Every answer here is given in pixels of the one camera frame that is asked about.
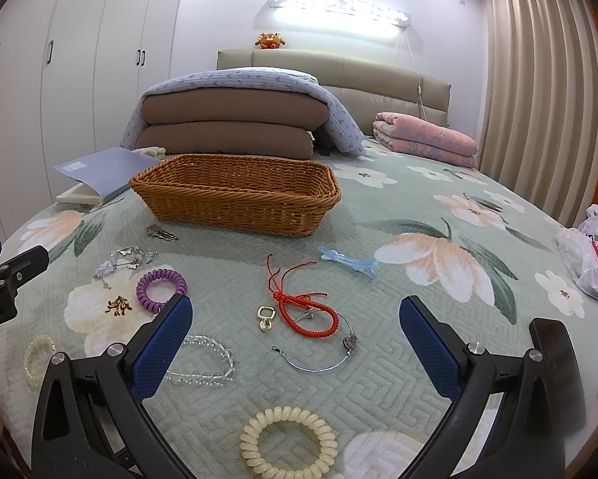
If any floral green bedspread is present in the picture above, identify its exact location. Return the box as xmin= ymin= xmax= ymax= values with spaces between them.
xmin=0 ymin=142 xmax=598 ymax=478

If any white wardrobe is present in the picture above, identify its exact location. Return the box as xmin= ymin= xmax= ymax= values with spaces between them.
xmin=0 ymin=0 xmax=180 ymax=239

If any white pearl bracelet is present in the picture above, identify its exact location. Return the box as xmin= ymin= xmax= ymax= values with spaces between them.
xmin=22 ymin=333 xmax=58 ymax=390

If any white plastic bag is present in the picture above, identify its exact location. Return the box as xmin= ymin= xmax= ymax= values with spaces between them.
xmin=556 ymin=204 xmax=598 ymax=301

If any beige padded headboard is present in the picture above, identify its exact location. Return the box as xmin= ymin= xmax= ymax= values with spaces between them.
xmin=217 ymin=49 xmax=451 ymax=134

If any light blue hair clip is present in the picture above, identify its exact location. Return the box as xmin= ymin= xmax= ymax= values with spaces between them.
xmin=318 ymin=247 xmax=378 ymax=279

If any blue folder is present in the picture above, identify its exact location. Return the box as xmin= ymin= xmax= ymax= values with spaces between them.
xmin=54 ymin=147 xmax=160 ymax=203

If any purple spiral hair tie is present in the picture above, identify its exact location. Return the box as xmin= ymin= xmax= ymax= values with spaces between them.
xmin=135 ymin=267 xmax=189 ymax=315

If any clear crystal bead bracelet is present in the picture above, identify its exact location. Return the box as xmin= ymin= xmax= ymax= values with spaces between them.
xmin=163 ymin=333 xmax=236 ymax=388

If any brown wicker basket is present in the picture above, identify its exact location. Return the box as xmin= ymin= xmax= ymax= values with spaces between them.
xmin=129 ymin=154 xmax=341 ymax=238

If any silver bangle bracelet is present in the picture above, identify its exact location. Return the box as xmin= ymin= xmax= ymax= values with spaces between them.
xmin=270 ymin=308 xmax=360 ymax=375

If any folded brown quilt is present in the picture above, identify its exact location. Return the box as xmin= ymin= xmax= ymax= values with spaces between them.
xmin=130 ymin=88 xmax=329 ymax=160

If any orange plush toy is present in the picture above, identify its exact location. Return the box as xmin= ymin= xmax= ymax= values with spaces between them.
xmin=254 ymin=32 xmax=286 ymax=50

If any right wall lamp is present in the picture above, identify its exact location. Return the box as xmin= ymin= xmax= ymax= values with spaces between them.
xmin=392 ymin=10 xmax=411 ymax=29

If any gold metal ring clasp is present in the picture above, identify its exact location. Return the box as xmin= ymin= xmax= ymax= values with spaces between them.
xmin=256 ymin=305 xmax=276 ymax=332

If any cream spiral hair tie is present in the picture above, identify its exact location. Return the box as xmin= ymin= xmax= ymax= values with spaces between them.
xmin=239 ymin=404 xmax=339 ymax=479

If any beige pleated curtain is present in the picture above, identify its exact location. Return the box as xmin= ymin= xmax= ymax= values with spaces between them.
xmin=480 ymin=0 xmax=598 ymax=226

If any red braided cord bracelet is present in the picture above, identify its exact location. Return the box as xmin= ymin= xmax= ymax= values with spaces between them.
xmin=265 ymin=253 xmax=340 ymax=338

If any blue patterned blanket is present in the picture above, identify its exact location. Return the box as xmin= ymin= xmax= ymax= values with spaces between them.
xmin=119 ymin=67 xmax=365 ymax=156

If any white book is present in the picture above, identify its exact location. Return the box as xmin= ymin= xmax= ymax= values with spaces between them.
xmin=55 ymin=183 xmax=108 ymax=206

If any cream fluffy cloth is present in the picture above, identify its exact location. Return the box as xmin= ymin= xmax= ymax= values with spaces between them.
xmin=133 ymin=146 xmax=165 ymax=160

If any folded pink blanket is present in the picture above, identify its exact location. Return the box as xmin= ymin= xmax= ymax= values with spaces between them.
xmin=372 ymin=113 xmax=479 ymax=169

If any small metal hair clip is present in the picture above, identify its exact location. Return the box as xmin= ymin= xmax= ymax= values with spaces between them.
xmin=146 ymin=224 xmax=179 ymax=242

